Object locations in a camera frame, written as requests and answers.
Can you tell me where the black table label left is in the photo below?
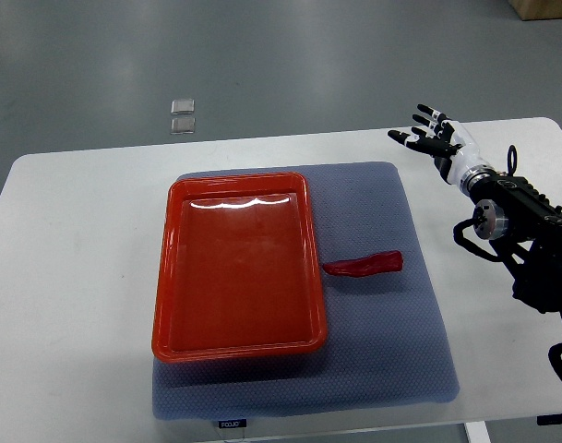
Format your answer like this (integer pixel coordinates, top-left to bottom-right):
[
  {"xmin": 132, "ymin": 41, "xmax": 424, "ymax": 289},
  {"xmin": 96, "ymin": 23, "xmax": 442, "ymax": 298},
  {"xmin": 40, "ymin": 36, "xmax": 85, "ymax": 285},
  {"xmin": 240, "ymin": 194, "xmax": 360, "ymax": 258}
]
[{"xmin": 218, "ymin": 418, "xmax": 247, "ymax": 429}]

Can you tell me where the red pepper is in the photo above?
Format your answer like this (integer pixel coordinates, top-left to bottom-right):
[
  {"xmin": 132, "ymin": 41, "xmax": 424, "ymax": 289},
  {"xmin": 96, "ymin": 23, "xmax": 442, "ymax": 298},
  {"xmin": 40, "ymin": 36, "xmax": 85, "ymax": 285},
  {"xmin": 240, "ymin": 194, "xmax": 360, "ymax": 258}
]
[{"xmin": 322, "ymin": 250, "xmax": 403, "ymax": 278}]

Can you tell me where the red plastic tray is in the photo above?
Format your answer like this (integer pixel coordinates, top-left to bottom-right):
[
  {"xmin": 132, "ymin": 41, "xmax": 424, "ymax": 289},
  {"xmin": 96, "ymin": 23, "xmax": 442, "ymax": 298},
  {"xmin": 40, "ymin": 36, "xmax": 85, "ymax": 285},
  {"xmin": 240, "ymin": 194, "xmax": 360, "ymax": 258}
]
[{"xmin": 151, "ymin": 172, "xmax": 328, "ymax": 364}]

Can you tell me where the white table leg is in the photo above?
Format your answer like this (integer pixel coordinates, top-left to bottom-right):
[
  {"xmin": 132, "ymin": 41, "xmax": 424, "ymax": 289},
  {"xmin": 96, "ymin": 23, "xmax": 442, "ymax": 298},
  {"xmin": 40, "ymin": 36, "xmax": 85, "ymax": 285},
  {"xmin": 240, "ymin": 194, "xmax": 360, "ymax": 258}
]
[{"xmin": 464, "ymin": 421, "xmax": 491, "ymax": 443}]

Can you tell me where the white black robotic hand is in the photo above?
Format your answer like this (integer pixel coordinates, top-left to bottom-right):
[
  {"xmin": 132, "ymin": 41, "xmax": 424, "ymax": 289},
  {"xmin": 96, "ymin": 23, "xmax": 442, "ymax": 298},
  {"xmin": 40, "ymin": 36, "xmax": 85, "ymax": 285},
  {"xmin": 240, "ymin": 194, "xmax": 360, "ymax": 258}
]
[{"xmin": 388, "ymin": 104, "xmax": 493, "ymax": 197}]

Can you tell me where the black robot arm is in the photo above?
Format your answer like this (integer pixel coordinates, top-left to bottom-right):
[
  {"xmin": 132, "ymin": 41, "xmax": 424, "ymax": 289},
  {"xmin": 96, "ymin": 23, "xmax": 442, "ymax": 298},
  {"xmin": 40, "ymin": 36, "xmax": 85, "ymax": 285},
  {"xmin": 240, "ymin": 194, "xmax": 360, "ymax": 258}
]
[{"xmin": 453, "ymin": 167, "xmax": 562, "ymax": 381}]

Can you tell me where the upper floor metal plate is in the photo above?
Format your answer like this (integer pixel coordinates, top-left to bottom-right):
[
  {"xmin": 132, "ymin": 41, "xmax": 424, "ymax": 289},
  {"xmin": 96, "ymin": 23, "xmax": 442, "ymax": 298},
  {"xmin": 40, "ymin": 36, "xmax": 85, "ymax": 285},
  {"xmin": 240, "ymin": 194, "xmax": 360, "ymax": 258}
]
[{"xmin": 171, "ymin": 98, "xmax": 195, "ymax": 115}]

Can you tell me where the cardboard box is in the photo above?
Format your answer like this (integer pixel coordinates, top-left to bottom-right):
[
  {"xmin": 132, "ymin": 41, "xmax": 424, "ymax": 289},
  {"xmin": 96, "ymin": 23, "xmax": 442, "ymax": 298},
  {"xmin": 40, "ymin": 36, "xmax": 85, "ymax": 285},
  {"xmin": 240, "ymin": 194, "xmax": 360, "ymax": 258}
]
[{"xmin": 508, "ymin": 0, "xmax": 562, "ymax": 20}]

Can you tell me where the black table label right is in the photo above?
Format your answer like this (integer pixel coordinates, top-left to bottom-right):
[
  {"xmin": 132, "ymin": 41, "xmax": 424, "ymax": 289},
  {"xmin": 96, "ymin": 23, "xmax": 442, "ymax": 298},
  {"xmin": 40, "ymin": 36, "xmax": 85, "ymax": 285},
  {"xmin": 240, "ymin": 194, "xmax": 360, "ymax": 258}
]
[{"xmin": 536, "ymin": 413, "xmax": 562, "ymax": 426}]

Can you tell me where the black table label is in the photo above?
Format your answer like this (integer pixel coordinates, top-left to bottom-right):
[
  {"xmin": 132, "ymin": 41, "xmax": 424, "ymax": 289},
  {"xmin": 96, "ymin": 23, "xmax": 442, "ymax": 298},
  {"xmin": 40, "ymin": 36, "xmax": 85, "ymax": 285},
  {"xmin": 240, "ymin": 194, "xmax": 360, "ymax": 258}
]
[
  {"xmin": 536, "ymin": 413, "xmax": 562, "ymax": 426},
  {"xmin": 218, "ymin": 418, "xmax": 247, "ymax": 429}
]

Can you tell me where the blue-grey foam mat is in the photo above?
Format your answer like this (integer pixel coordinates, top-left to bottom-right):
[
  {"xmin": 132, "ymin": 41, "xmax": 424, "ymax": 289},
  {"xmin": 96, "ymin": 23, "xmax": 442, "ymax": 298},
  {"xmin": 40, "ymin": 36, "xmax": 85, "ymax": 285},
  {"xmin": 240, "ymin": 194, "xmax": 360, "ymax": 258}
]
[{"xmin": 152, "ymin": 162, "xmax": 459, "ymax": 421}]

